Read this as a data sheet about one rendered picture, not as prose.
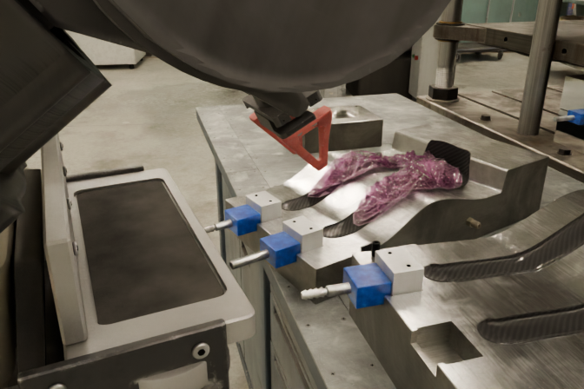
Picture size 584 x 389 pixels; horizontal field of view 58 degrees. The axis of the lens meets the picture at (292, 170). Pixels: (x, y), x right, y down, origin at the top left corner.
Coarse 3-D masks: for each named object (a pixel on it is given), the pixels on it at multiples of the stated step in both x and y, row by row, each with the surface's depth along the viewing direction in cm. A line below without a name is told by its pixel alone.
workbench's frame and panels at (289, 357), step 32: (224, 192) 166; (224, 256) 180; (256, 288) 128; (256, 320) 132; (288, 320) 72; (256, 352) 137; (288, 352) 101; (256, 384) 143; (288, 384) 105; (320, 384) 60
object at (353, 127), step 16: (336, 112) 136; (352, 112) 135; (368, 112) 134; (336, 128) 125; (352, 128) 126; (368, 128) 127; (304, 144) 124; (336, 144) 127; (352, 144) 128; (368, 144) 129
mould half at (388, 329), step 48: (576, 192) 71; (480, 240) 69; (528, 240) 67; (432, 288) 58; (480, 288) 58; (528, 288) 59; (576, 288) 58; (384, 336) 58; (480, 336) 50; (576, 336) 51; (432, 384) 48; (480, 384) 45; (528, 384) 45; (576, 384) 45
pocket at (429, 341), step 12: (444, 324) 52; (420, 336) 52; (432, 336) 53; (444, 336) 53; (456, 336) 52; (420, 348) 51; (432, 348) 53; (444, 348) 53; (456, 348) 52; (468, 348) 50; (432, 360) 51; (444, 360) 51; (456, 360) 51; (432, 372) 48
